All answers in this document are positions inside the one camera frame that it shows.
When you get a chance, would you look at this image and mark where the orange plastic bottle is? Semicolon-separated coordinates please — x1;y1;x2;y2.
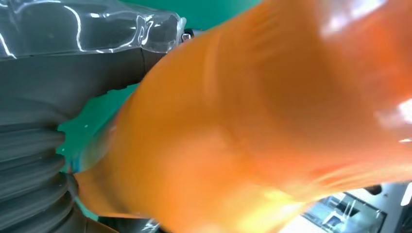
72;0;412;233

